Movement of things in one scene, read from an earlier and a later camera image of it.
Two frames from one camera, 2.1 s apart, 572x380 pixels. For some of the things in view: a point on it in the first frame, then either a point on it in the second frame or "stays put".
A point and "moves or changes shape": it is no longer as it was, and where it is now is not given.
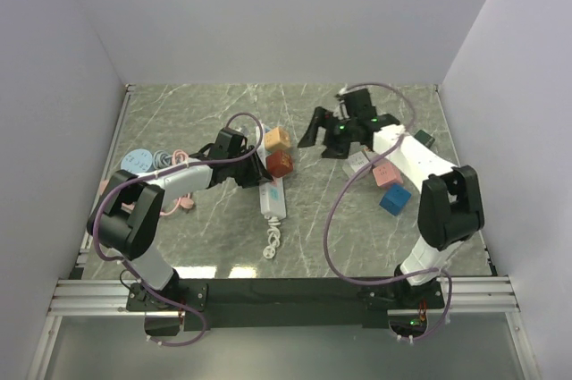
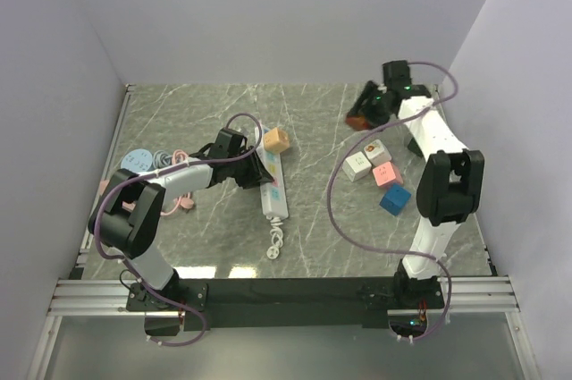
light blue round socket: (137, 161) stays put
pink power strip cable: (181, 157) stays put
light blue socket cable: (161, 159) stays put
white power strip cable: (273, 236) stays put
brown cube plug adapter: (279, 164) moves or changes shape
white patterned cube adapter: (357, 159) moves or changes shape
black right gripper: (320, 119) → (373, 120)
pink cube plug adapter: (387, 174) stays put
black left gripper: (255, 174) stays put
